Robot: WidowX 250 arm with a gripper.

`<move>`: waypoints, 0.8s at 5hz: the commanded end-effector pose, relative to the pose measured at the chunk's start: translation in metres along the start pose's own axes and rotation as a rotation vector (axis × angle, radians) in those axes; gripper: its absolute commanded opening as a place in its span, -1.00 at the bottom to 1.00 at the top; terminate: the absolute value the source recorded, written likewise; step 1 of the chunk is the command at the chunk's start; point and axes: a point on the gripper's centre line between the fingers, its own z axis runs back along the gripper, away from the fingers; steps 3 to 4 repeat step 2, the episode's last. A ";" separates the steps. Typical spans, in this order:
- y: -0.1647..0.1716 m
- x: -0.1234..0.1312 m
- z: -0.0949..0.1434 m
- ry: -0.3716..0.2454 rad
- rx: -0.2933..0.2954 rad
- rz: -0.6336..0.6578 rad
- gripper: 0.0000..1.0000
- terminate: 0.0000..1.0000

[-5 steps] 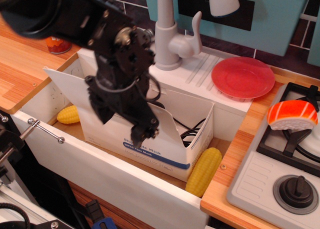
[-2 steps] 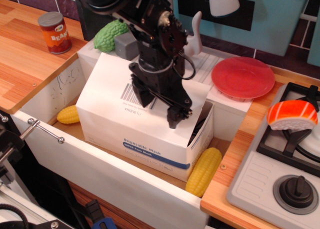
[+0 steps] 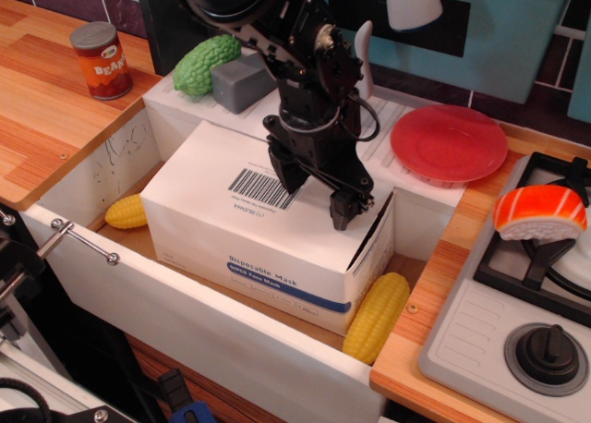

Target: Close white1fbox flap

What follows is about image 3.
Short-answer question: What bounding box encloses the white lamp shade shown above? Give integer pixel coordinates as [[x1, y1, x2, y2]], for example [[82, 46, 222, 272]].
[[386, 0, 443, 31]]

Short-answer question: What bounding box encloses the blue black clamp handle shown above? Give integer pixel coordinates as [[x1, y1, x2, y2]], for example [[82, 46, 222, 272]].
[[157, 369, 216, 423]]

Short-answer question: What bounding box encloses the white disposable mask box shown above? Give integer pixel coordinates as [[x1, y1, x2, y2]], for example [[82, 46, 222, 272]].
[[140, 122, 394, 335]]

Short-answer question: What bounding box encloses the salmon sushi toy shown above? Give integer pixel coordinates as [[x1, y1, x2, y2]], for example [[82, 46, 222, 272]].
[[492, 185, 588, 241]]

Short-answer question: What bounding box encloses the green toy bitter gourd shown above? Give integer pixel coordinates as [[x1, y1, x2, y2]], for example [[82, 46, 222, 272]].
[[173, 34, 242, 96]]

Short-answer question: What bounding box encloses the yellow toy corn left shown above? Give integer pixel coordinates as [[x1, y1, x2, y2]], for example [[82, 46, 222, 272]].
[[105, 194, 148, 229]]

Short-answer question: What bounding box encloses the black cable bottom left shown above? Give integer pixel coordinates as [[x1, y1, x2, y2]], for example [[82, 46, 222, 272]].
[[0, 372, 64, 423]]

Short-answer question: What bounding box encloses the beans toy can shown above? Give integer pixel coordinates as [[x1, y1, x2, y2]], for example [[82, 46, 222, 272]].
[[69, 21, 133, 101]]

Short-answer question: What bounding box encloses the black stove grate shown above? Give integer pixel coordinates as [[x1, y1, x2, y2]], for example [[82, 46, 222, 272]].
[[474, 152, 590, 326]]

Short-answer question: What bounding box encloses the metal clamp screw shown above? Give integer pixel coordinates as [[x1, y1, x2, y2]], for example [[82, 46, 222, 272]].
[[35, 218, 121, 267]]

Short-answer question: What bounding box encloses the yellow toy corn right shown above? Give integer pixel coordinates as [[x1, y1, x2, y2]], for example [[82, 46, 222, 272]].
[[342, 272, 410, 365]]

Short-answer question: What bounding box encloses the grey toy stove top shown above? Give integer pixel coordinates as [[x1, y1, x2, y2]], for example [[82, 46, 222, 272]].
[[417, 151, 591, 423]]

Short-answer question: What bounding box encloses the red plastic plate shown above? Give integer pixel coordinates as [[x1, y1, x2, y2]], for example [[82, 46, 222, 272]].
[[390, 104, 509, 183]]

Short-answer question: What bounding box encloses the grey soap dispenser block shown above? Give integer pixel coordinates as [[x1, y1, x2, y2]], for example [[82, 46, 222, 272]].
[[211, 54, 276, 115]]

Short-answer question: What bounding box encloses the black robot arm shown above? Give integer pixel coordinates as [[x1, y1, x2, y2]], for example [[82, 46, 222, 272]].
[[178, 0, 376, 231]]

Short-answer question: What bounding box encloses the grey toy faucet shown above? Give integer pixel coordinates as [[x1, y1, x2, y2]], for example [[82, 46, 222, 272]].
[[354, 20, 374, 100]]

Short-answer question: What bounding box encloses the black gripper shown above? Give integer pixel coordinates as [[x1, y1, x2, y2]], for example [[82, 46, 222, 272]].
[[263, 80, 373, 231]]

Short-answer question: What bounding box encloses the white toy sink unit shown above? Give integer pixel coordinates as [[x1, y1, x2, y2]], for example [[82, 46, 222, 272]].
[[18, 46, 469, 423]]

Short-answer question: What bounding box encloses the yellow toy corn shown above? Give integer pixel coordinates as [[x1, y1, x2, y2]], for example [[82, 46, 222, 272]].
[[342, 272, 410, 365], [105, 194, 148, 229]]

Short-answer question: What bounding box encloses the black stove knob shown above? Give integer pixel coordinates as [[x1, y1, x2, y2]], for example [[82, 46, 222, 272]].
[[504, 322, 590, 397]]

